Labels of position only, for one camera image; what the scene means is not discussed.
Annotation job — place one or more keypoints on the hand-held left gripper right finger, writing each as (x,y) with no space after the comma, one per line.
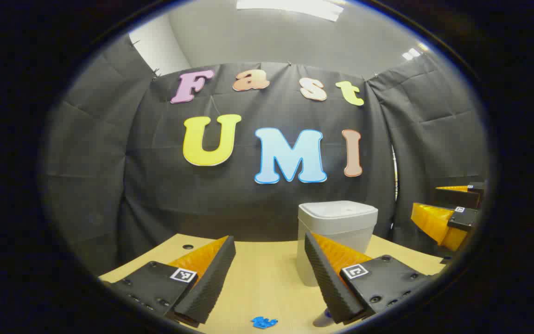
(329,283)

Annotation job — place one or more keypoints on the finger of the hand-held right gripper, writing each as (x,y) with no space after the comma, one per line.
(457,195)
(434,222)

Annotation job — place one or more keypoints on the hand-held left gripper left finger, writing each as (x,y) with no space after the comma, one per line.
(211,283)

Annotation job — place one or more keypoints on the blue pop can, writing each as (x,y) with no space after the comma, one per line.
(322,318)

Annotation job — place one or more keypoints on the blue paper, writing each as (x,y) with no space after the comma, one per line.
(263,322)

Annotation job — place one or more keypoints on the grey desktop garbage bin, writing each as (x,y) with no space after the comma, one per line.
(341,218)

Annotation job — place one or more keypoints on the wooden desktop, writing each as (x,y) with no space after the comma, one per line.
(267,278)

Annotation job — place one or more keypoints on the black backdrop cloth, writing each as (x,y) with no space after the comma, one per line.
(248,204)

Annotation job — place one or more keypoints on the small ceiling light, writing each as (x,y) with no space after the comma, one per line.
(410,54)

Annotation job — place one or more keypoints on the large ceiling light panel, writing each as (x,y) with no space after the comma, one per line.
(290,8)

